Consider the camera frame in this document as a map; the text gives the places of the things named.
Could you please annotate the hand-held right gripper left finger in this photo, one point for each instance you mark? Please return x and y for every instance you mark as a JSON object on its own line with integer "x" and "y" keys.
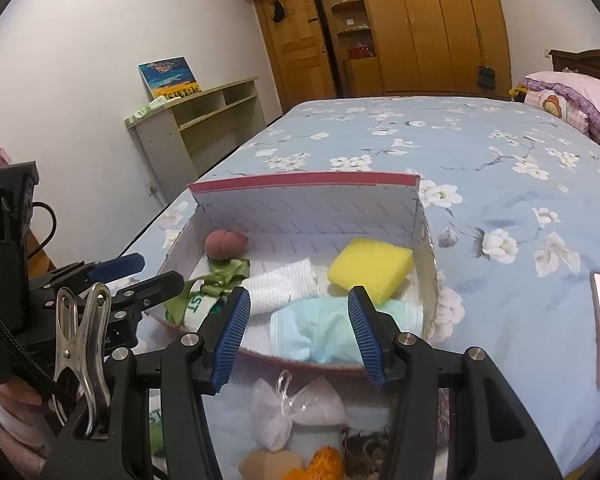
{"x": 232, "y": 335}

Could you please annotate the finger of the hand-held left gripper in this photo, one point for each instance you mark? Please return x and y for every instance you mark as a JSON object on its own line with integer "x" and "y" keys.
{"x": 155, "y": 285}
{"x": 120, "y": 265}

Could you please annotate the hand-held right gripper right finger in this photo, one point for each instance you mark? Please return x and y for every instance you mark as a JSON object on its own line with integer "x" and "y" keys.
{"x": 365, "y": 335}

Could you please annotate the green white knit sock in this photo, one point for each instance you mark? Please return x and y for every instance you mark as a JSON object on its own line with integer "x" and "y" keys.
{"x": 155, "y": 420}
{"x": 195, "y": 310}

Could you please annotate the blue face mask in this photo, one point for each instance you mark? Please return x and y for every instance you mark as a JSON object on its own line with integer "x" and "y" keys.
{"x": 320, "y": 330}

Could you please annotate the green satin ribbon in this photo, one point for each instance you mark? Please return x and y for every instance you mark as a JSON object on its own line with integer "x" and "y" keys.
{"x": 225, "y": 275}

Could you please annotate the yellow sponge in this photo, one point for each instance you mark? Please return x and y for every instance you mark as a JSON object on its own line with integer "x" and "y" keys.
{"x": 370, "y": 267}

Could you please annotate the white knit cloth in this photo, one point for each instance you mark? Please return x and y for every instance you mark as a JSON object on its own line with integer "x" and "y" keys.
{"x": 280, "y": 285}

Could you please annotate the pink round makeup puff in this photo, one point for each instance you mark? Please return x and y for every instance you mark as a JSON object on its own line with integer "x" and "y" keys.
{"x": 225, "y": 244}

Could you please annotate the clear plastic bag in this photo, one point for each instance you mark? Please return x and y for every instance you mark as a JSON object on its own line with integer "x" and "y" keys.
{"x": 275, "y": 410}

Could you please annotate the dark patterned cloth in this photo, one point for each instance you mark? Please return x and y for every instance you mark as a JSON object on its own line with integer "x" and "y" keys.
{"x": 365, "y": 452}

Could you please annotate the orange mesh pouch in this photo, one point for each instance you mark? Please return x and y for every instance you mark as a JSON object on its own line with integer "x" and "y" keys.
{"x": 325, "y": 465}

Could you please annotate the beige round makeup puff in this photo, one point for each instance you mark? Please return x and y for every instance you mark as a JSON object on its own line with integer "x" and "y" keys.
{"x": 270, "y": 467}

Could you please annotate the pink cardboard box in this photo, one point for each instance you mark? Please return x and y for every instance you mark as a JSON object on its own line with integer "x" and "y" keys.
{"x": 305, "y": 205}

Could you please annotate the person's left forearm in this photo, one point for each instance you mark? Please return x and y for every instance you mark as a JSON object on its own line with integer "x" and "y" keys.
{"x": 10, "y": 430}

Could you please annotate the brown wooden cabinet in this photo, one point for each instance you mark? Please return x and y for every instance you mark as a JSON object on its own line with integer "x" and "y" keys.
{"x": 40, "y": 260}

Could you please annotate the metal spring clip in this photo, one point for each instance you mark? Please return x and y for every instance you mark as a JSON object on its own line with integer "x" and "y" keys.
{"x": 80, "y": 340}

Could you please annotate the pale wooden bookshelf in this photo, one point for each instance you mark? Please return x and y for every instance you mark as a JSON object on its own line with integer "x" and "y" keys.
{"x": 165, "y": 160}

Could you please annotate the green white packet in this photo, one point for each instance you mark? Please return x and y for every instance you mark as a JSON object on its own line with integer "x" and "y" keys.
{"x": 147, "y": 110}

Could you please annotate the blue yellow painting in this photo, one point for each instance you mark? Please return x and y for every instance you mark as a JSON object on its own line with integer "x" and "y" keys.
{"x": 170, "y": 77}

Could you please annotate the wooden corner shelf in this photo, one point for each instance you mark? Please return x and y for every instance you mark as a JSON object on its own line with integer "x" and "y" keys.
{"x": 365, "y": 77}

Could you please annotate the wooden door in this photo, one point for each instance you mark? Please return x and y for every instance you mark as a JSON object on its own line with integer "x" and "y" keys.
{"x": 300, "y": 60}

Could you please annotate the red basket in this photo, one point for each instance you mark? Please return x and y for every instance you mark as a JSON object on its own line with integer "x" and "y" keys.
{"x": 361, "y": 52}

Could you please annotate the black hanging bag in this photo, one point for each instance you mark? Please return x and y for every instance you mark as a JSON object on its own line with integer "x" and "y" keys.
{"x": 486, "y": 77}

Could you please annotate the yellow plush toy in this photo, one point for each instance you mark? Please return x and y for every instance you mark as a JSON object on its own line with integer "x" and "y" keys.
{"x": 519, "y": 92}

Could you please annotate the black hat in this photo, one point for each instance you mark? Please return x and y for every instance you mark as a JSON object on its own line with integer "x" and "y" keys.
{"x": 278, "y": 10}

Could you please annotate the wooden wardrobe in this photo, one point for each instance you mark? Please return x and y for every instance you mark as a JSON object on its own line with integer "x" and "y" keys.
{"x": 430, "y": 35}

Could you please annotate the pink bear print pillow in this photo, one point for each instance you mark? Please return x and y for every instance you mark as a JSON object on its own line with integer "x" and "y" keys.
{"x": 570, "y": 87}

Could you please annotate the dark wooden headboard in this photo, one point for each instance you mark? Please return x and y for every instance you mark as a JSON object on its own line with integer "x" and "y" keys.
{"x": 580, "y": 57}

